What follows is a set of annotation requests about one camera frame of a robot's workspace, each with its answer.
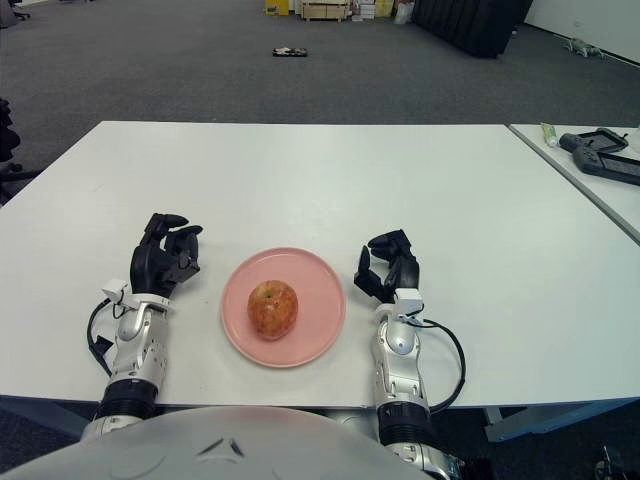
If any black office chair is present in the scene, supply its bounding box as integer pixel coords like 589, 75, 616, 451
0, 97, 44, 199

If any black controller with screen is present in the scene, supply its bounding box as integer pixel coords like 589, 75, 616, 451
572, 147, 640, 187

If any grey robot torso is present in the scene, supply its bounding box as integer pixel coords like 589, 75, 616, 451
2, 404, 441, 480

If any white side table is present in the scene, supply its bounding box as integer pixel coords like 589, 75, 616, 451
508, 123, 640, 246

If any red yellow apple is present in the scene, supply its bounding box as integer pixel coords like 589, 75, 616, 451
247, 280, 300, 342

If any black handheld controller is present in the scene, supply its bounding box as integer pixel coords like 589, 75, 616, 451
558, 128, 630, 154

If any small white quadruped robot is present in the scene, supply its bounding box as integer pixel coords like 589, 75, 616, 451
562, 38, 606, 59

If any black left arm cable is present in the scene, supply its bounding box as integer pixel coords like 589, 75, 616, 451
87, 299, 124, 379

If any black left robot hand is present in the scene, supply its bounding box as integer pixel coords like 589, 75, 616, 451
102, 212, 205, 305

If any blue-grey table frame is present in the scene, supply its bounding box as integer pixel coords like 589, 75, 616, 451
0, 394, 640, 445

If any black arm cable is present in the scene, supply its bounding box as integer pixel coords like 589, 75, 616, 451
87, 299, 124, 379
422, 317, 466, 411

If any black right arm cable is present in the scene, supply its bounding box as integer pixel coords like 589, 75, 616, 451
422, 317, 466, 411

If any wooden crate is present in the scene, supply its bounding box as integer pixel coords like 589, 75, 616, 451
299, 0, 351, 22

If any pink round plate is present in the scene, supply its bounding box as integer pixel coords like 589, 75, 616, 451
220, 247, 348, 370

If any stack of white boxes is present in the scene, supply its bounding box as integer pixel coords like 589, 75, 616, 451
351, 0, 399, 21

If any black draped partition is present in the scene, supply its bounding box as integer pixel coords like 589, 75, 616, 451
410, 0, 536, 60

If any grey swivel chair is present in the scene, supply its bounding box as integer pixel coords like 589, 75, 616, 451
0, 0, 32, 24

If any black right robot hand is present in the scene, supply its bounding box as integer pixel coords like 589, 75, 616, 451
353, 228, 424, 316

